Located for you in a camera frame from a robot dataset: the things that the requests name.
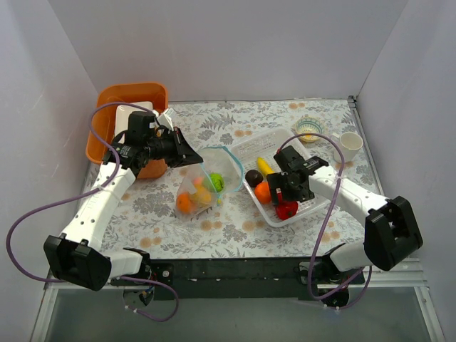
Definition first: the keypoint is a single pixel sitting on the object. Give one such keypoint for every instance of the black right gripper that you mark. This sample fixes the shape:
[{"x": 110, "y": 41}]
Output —
[{"x": 288, "y": 190}]

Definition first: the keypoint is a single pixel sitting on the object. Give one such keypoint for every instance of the orange plastic tub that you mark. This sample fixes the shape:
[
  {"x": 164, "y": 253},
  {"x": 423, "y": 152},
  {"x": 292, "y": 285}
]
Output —
[{"x": 104, "y": 121}]

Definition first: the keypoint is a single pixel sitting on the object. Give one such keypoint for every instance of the floral table mat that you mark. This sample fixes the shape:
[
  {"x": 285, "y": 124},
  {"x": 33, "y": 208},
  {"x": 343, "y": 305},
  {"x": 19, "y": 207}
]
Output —
[{"x": 145, "y": 218}]

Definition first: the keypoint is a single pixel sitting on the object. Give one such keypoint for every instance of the white plastic basket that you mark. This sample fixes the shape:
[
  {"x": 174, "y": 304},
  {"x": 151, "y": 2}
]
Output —
[{"x": 265, "y": 145}]

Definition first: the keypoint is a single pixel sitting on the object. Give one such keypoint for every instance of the orange tangerine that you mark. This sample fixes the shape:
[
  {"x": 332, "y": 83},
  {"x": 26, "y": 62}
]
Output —
[
  {"x": 262, "y": 193},
  {"x": 184, "y": 203}
]

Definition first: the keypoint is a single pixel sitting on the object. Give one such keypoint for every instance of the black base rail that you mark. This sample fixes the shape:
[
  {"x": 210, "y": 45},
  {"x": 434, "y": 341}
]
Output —
[{"x": 229, "y": 278}]

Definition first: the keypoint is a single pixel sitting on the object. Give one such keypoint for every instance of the red bell pepper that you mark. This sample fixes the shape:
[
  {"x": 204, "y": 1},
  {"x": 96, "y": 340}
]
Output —
[{"x": 286, "y": 210}]

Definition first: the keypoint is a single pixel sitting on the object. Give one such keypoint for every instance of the yellow banana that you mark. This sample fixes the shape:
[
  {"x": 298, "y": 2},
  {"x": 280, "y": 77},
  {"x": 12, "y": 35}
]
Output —
[{"x": 264, "y": 167}]

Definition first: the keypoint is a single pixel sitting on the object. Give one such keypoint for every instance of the clear zip top bag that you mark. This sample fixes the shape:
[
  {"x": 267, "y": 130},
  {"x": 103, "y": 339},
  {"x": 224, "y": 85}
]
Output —
[{"x": 206, "y": 183}]

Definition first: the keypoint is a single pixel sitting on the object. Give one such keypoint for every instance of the yellow lemon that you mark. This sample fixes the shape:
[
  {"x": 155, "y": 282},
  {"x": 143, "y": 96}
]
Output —
[{"x": 202, "y": 197}]

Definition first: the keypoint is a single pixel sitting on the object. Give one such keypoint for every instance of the white rectangular plate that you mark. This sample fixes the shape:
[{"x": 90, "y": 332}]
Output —
[{"x": 123, "y": 112}]

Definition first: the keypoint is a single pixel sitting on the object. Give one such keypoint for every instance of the green lime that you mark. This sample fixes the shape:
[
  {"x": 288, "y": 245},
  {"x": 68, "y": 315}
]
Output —
[{"x": 216, "y": 182}]

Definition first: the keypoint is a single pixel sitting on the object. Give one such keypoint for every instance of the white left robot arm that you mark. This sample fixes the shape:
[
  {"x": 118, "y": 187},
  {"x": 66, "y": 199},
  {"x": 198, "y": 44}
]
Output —
[{"x": 74, "y": 256}]

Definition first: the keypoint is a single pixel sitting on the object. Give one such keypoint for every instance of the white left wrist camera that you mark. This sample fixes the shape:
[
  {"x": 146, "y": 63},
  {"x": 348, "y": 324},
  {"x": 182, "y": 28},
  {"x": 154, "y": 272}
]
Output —
[{"x": 165, "y": 118}]

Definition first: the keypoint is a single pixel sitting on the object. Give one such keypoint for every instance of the dark brown avocado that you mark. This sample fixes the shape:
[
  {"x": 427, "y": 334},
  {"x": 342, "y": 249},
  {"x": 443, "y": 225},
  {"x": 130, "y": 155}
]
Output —
[{"x": 254, "y": 178}]

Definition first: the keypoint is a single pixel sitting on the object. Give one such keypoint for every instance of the small patterned bowl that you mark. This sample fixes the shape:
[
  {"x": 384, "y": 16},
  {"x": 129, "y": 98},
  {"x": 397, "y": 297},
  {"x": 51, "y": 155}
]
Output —
[{"x": 309, "y": 124}]

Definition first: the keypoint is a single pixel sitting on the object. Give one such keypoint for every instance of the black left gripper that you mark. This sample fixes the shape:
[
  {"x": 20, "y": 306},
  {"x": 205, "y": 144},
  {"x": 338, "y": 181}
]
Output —
[{"x": 178, "y": 143}]

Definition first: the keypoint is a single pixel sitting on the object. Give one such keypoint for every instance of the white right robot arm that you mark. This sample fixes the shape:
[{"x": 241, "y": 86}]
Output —
[{"x": 391, "y": 231}]

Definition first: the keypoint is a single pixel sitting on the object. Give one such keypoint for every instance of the pink peach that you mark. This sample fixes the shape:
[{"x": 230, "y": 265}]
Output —
[{"x": 198, "y": 181}]

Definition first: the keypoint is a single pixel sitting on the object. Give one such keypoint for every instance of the white mug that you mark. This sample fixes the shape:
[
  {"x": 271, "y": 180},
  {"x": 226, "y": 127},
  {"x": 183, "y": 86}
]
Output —
[{"x": 349, "y": 143}]

